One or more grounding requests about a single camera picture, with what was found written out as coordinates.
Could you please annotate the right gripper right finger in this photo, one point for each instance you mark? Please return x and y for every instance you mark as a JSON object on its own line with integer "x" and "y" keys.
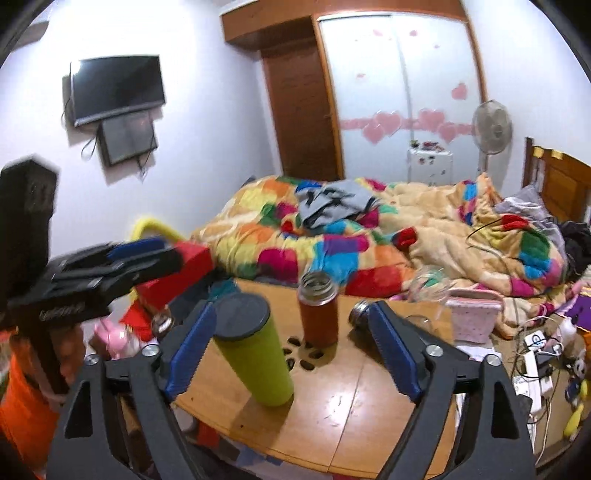
{"x": 492, "y": 441}

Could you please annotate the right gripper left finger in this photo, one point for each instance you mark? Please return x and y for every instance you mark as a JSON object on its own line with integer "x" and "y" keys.
{"x": 91, "y": 440}

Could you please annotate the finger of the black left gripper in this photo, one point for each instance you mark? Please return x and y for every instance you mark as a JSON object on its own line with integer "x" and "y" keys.
{"x": 105, "y": 254}
{"x": 118, "y": 278}

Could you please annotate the green bottle with clear neck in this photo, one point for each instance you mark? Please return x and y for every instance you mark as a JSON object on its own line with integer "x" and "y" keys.
{"x": 246, "y": 336}

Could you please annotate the clear plastic cup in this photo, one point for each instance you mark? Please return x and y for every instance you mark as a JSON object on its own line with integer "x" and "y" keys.
{"x": 430, "y": 284}

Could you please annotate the pink plush toy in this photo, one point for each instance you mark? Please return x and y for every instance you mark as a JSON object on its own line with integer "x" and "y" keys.
{"x": 114, "y": 341}

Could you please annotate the white power strip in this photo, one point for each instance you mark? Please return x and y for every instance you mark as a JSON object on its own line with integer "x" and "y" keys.
{"x": 533, "y": 379}

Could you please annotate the red box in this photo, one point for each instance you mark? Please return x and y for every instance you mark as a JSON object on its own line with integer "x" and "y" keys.
{"x": 155, "y": 295}

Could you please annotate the pink storage basket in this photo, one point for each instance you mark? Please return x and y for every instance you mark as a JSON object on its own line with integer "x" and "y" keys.
{"x": 474, "y": 319}

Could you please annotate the yellow plush toy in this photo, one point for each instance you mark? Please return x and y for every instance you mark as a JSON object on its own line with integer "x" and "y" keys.
{"x": 576, "y": 395}

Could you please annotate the small black monitor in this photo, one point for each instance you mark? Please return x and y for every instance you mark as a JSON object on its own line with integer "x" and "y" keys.
{"x": 126, "y": 137}

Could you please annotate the orange jacket sleeve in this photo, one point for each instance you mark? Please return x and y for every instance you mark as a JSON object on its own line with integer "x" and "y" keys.
{"x": 27, "y": 420}

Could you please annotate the black thermos bottle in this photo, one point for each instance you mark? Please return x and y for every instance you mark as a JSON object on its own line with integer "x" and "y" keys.
{"x": 359, "y": 315}

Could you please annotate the red thermos bottle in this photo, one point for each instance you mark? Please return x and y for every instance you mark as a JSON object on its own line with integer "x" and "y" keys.
{"x": 317, "y": 296}

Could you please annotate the colourful patchwork blanket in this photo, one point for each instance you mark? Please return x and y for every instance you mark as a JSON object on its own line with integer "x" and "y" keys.
{"x": 260, "y": 232}

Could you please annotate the grey and black garment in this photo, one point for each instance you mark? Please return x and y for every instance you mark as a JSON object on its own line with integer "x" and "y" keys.
{"x": 321, "y": 204}

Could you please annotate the brown wooden door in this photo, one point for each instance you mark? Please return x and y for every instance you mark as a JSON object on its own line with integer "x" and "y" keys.
{"x": 302, "y": 117}

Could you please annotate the white bedside cabinet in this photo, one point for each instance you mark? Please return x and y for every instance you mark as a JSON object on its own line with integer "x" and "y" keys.
{"x": 431, "y": 167}

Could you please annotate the wooden bed headboard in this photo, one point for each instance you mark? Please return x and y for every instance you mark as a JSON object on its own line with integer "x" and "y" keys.
{"x": 562, "y": 181}

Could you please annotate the standing electric fan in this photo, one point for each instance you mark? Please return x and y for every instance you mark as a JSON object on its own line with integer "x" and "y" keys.
{"x": 492, "y": 131}

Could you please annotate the wall mounted black television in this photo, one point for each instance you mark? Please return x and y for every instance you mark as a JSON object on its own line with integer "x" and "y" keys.
{"x": 109, "y": 86}

